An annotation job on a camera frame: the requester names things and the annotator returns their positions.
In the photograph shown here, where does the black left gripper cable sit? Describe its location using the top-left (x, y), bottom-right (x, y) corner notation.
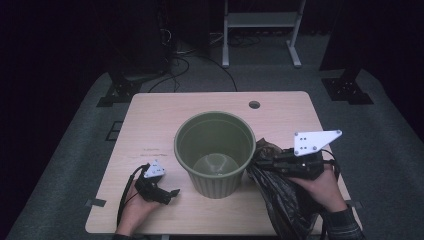
top-left (116, 163), bottom-right (150, 228)

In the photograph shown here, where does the black floor cable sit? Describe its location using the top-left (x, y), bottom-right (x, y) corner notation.
top-left (147, 54), bottom-right (239, 93)

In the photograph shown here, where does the black plastic trash bag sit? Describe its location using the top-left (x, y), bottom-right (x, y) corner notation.
top-left (245, 137), bottom-right (330, 240)

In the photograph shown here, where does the person's left hand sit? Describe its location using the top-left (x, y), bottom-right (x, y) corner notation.
top-left (115, 179), bottom-right (162, 237)

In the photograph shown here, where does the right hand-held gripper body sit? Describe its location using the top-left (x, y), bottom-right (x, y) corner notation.
top-left (275, 129), bottom-right (343, 181)

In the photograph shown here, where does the dark equipment cabinet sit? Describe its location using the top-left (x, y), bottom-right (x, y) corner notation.
top-left (108, 0), bottom-right (175, 77)

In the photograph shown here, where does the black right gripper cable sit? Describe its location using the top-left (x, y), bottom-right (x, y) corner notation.
top-left (319, 148), bottom-right (342, 182)

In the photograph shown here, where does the grey tape strip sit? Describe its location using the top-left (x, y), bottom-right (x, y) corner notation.
top-left (84, 198), bottom-right (107, 209)
top-left (346, 199), bottom-right (364, 211)

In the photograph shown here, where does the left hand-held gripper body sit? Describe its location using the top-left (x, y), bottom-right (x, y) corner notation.
top-left (134, 159), bottom-right (173, 206)

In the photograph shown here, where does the white metal stand frame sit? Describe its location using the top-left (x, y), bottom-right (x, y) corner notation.
top-left (221, 0), bottom-right (307, 69)

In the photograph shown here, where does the bundle of dark cables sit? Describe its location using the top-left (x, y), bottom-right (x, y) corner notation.
top-left (229, 32), bottom-right (263, 48)

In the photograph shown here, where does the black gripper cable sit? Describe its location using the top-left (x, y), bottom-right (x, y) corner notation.
top-left (116, 163), bottom-right (150, 228)
top-left (319, 148), bottom-right (342, 182)

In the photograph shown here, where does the person's right hand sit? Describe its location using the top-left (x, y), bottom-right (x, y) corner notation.
top-left (287, 165), bottom-right (349, 213)

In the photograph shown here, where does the green plastic bin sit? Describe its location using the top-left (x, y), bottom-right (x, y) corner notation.
top-left (173, 110), bottom-right (257, 200)

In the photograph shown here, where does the black stand base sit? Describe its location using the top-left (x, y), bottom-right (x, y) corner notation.
top-left (96, 70), bottom-right (143, 108)
top-left (321, 68), bottom-right (375, 106)

